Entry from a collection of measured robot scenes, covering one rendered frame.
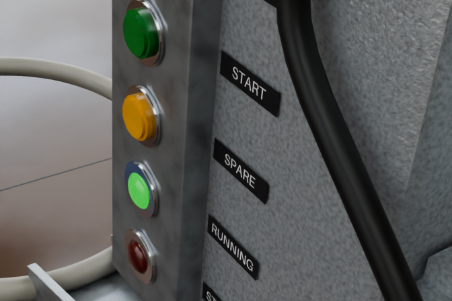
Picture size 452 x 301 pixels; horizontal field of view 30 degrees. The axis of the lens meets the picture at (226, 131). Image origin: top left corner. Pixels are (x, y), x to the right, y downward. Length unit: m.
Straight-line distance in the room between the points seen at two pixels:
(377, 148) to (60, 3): 3.56
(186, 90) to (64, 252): 2.07
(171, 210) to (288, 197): 0.09
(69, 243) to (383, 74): 2.20
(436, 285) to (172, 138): 0.16
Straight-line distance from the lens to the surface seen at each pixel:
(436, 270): 0.37
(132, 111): 0.46
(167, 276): 0.50
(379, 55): 0.33
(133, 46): 0.44
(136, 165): 0.48
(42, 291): 0.99
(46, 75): 1.35
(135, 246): 0.52
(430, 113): 0.32
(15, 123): 3.02
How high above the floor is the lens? 1.64
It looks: 33 degrees down
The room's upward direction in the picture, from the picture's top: 5 degrees clockwise
